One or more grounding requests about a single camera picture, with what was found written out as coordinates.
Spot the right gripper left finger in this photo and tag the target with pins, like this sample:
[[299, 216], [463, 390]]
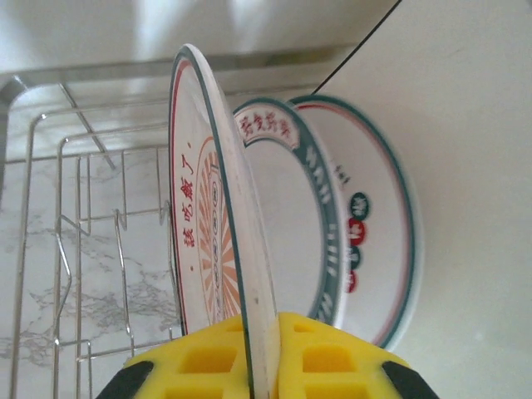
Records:
[[195, 365]]

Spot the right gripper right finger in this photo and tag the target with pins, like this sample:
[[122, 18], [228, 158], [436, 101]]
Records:
[[332, 365]]

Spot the deep round plate coloured dots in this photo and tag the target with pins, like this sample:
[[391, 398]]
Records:
[[374, 257]]

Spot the round plate wide green band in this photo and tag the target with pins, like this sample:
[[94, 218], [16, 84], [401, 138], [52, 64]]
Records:
[[282, 216]]

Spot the round plate orange sunburst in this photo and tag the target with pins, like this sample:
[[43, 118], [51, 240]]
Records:
[[199, 208]]

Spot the square white plate black rim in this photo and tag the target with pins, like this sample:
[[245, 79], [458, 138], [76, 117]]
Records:
[[478, 166]]

